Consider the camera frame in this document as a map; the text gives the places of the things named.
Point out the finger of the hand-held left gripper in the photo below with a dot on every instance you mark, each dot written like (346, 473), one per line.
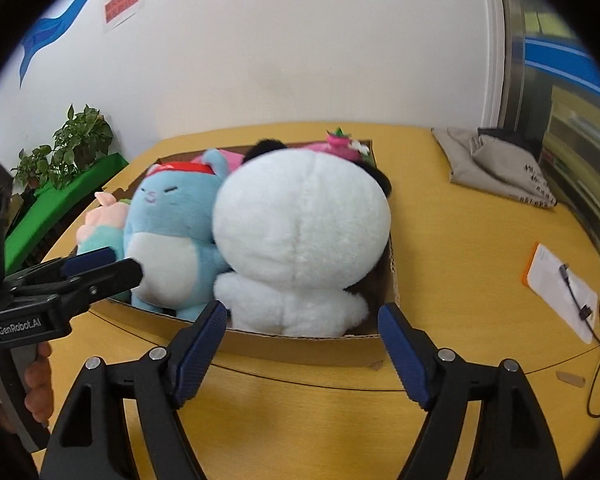
(115, 275)
(87, 260)

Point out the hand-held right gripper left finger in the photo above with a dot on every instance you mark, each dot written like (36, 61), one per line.
(200, 355)

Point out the white panda plush toy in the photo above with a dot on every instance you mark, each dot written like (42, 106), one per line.
(300, 230)

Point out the blue window banner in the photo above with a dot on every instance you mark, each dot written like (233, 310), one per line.
(560, 60)

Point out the small pink and teal plush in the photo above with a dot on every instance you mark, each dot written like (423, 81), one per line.
(102, 217)

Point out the blue cat plush toy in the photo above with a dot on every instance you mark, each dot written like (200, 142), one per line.
(165, 240)

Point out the cardboard box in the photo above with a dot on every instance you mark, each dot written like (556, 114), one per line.
(300, 350)

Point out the blue wall decal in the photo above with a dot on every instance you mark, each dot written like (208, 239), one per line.
(45, 30)

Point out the small wooden piece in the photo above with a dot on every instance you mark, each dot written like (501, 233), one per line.
(570, 379)

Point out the pink bear plush toy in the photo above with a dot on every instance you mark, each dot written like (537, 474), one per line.
(330, 147)

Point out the grey folded cloth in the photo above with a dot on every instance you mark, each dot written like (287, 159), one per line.
(490, 175)

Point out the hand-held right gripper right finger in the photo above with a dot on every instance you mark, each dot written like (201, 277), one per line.
(405, 355)

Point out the person's left hand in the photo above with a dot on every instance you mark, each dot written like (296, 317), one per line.
(37, 385)

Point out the green potted plant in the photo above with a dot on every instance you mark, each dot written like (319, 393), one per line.
(75, 145)

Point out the green planter box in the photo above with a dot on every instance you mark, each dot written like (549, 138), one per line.
(65, 195)

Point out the red wall sign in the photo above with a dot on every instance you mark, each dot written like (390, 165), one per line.
(123, 6)

